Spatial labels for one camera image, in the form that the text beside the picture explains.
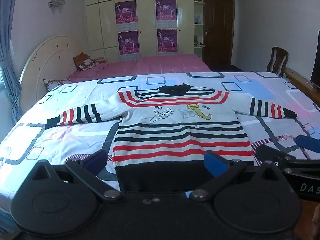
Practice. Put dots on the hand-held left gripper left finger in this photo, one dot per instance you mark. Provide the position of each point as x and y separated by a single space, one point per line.
97 159

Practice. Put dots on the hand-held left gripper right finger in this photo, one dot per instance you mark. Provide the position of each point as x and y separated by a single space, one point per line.
214 164

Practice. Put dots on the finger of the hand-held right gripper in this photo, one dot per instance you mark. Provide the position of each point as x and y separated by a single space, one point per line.
270 152
308 142

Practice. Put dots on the striped knit sweater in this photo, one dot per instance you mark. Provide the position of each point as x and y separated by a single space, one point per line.
180 135

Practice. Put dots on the white patterned bed sheet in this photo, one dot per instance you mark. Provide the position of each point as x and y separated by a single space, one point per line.
75 135

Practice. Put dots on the dark flat screen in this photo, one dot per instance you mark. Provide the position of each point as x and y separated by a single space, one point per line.
316 62

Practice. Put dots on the white patterned pillow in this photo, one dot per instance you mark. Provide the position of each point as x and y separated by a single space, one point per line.
56 83

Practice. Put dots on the dark wooden chair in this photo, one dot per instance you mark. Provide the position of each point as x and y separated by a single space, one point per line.
277 60

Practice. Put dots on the orange patterned pillow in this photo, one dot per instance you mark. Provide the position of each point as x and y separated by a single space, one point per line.
85 61

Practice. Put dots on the pink bed sheet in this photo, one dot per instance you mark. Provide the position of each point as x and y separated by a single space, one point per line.
155 65

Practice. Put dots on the cream round headboard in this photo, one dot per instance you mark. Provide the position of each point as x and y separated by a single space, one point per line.
42 60

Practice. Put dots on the brown wooden door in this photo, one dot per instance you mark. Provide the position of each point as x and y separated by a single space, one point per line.
217 30

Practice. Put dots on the grey curtain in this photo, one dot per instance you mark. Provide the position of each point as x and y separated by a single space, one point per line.
7 55

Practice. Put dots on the cream corner shelf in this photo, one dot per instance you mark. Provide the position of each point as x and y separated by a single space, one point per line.
198 25

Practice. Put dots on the cream wardrobe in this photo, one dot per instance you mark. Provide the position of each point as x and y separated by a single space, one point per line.
147 17

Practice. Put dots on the wooden bed frame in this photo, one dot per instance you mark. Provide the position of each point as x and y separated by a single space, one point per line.
300 78

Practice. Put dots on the purple wall poster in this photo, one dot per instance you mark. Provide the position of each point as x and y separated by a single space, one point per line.
126 12
167 40
128 42
166 10

